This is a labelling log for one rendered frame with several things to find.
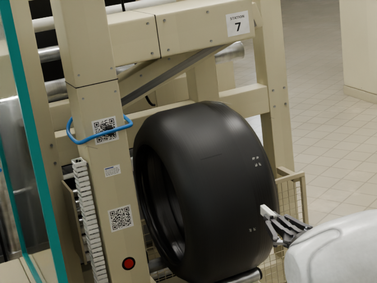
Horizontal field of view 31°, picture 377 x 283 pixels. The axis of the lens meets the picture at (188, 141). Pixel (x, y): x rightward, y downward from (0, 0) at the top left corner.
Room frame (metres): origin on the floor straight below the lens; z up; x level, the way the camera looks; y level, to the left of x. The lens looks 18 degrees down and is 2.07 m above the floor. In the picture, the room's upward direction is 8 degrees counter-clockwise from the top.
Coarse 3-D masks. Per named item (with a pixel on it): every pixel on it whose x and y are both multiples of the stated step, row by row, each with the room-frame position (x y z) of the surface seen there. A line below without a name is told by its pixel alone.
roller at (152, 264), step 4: (152, 260) 2.21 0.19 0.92; (156, 260) 2.20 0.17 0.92; (160, 260) 2.20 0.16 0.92; (148, 264) 2.18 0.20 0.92; (152, 264) 2.19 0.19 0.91; (156, 264) 2.19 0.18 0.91; (160, 264) 2.19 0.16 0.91; (164, 264) 2.20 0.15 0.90; (152, 268) 2.18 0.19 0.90; (156, 268) 2.19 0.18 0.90; (160, 268) 2.19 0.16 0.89; (152, 272) 2.19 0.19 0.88
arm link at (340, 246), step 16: (320, 224) 1.02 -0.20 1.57; (336, 224) 0.99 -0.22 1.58; (352, 224) 0.98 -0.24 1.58; (368, 224) 0.98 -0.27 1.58; (304, 240) 0.98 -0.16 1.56; (320, 240) 0.97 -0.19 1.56; (336, 240) 0.96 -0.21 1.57; (352, 240) 0.95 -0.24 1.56; (368, 240) 0.95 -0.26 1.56; (288, 256) 0.99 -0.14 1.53; (304, 256) 0.95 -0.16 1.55; (320, 256) 0.94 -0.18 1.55; (336, 256) 0.94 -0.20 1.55; (352, 256) 0.93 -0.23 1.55; (368, 256) 0.93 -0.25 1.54; (288, 272) 0.99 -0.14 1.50; (304, 272) 0.94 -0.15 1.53; (320, 272) 0.93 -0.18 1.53; (336, 272) 0.92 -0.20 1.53; (352, 272) 0.92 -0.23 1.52; (368, 272) 0.92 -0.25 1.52
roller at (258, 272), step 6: (252, 270) 2.04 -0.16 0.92; (258, 270) 2.04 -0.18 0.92; (234, 276) 2.01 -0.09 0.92; (240, 276) 2.01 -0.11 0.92; (246, 276) 2.01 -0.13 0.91; (252, 276) 2.02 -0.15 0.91; (258, 276) 2.03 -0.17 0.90; (216, 282) 1.99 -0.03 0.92; (222, 282) 1.99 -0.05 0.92; (228, 282) 1.99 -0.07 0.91; (234, 282) 1.99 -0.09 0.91; (240, 282) 2.00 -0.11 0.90; (246, 282) 2.01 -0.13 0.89
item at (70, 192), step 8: (64, 184) 2.37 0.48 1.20; (72, 184) 2.43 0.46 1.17; (64, 192) 2.39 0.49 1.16; (72, 192) 2.28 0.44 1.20; (80, 192) 2.31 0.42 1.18; (72, 200) 2.28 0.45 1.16; (72, 208) 2.30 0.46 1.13; (80, 208) 2.31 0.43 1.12; (72, 216) 2.33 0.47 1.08; (80, 216) 2.43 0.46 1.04; (72, 224) 2.36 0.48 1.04; (80, 224) 2.29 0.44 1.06; (72, 232) 2.39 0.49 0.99; (80, 232) 2.28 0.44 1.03; (80, 240) 2.28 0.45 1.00; (80, 248) 2.30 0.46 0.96; (88, 248) 2.30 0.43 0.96; (80, 256) 2.33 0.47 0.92; (88, 256) 2.29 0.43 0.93
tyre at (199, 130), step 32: (160, 128) 2.05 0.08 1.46; (192, 128) 2.00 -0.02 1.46; (224, 128) 2.01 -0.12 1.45; (160, 160) 2.38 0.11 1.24; (192, 160) 1.90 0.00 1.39; (224, 160) 1.92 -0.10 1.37; (160, 192) 2.37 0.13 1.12; (192, 192) 1.86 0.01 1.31; (224, 192) 1.86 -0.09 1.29; (256, 192) 1.89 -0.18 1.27; (160, 224) 2.30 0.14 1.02; (192, 224) 1.84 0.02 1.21; (224, 224) 1.84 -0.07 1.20; (256, 224) 1.88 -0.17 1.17; (160, 256) 2.17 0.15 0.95; (192, 256) 1.87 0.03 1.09; (224, 256) 1.85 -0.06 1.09; (256, 256) 1.92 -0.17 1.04
